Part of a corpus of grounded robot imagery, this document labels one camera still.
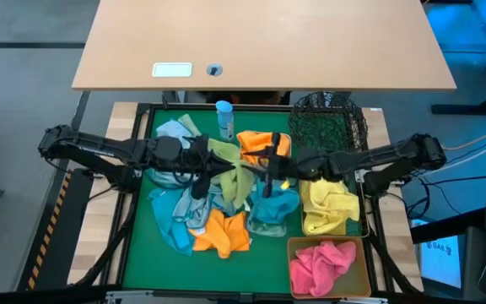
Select white plastic basket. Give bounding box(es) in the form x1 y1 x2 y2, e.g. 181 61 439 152
236 129 294 172

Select white rectangular desk plate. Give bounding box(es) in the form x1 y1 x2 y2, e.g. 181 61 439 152
152 62 194 79

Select clear plastic bin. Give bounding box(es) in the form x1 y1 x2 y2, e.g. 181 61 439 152
246 173 305 237

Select orange microfiber towel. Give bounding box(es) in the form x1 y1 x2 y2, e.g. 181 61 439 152
242 141 292 166
236 129 280 157
187 208 251 260

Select pink microfiber towel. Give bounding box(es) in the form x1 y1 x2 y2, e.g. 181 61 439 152
289 252 345 297
295 240 358 275

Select tan plastic tray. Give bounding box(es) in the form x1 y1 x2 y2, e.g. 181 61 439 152
287 235 372 298

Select black beam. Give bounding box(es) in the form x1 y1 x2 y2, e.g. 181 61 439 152
409 207 486 245

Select round black mesh basket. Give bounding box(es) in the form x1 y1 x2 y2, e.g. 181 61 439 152
287 91 370 153

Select blue spray bottle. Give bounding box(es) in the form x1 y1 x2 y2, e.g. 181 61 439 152
215 100 235 142

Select beige wooden desk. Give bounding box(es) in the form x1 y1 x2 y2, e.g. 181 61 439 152
71 0 458 92

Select white box with lettering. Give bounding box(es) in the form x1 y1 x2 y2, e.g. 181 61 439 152
411 219 467 290

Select teal microfiber towel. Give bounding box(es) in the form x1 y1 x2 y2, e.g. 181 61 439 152
147 187 196 258
249 179 302 225

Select silver aluminium rail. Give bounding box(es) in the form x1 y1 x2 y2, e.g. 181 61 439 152
104 290 390 304

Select white cable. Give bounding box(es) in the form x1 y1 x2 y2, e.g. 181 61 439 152
445 133 486 170

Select grey microfiber towel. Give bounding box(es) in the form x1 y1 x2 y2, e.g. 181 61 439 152
144 119 194 190
172 183 230 231

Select green table mat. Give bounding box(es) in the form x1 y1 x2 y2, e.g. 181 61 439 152
122 108 370 295

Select green microfiber towel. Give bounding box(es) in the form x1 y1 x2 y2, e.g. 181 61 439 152
177 112 203 137
206 138 256 211

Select yellowish cable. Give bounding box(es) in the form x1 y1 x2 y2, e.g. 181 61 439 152
440 133 486 152

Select black yellow hazard strip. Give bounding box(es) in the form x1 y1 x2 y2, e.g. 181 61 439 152
26 185 68 292

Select black cable bundle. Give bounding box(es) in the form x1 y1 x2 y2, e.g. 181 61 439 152
367 234 424 295
73 198 141 288

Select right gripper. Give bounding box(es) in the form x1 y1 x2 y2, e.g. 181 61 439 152
242 132 332 199

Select black desk foot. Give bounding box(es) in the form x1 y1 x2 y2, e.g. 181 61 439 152
430 79 486 117

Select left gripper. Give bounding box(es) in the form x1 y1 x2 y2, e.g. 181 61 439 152
148 133 236 200

